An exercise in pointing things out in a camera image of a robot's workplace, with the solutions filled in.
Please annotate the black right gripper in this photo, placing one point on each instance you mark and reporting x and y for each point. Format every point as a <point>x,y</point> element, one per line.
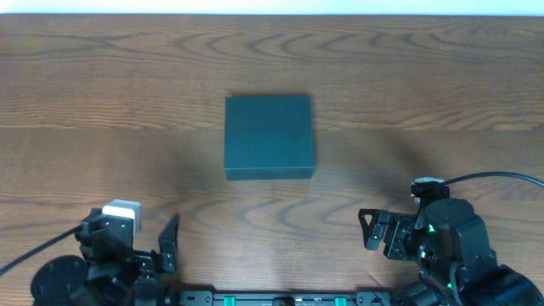
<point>391,236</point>

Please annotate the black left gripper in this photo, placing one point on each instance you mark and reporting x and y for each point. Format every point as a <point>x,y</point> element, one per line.
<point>150,260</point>

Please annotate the black gift box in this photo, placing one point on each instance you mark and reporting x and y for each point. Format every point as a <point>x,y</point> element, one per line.
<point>268,137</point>

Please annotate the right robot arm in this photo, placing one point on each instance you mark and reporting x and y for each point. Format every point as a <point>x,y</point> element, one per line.
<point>457,266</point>

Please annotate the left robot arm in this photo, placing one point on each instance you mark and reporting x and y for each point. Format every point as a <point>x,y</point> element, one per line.
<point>110,271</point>

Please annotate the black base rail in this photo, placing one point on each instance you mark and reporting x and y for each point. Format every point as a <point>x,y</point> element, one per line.
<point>208,298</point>

